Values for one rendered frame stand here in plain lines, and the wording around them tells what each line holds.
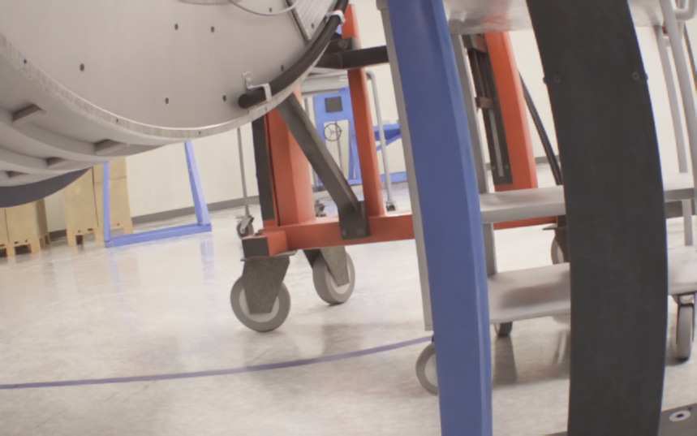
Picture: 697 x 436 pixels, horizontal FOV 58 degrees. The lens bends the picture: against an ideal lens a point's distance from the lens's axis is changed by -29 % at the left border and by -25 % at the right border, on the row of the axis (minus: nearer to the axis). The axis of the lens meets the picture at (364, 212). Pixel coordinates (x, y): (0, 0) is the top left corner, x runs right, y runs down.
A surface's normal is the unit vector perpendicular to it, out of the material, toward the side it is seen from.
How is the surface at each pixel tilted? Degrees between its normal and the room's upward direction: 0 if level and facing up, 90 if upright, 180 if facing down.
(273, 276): 90
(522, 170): 90
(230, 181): 90
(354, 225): 90
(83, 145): 119
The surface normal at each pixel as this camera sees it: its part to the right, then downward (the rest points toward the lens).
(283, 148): -0.36, 0.11
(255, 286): 0.00, 0.07
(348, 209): -0.15, 0.80
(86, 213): 0.31, 0.03
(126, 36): 0.92, -0.10
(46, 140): 0.81, 0.40
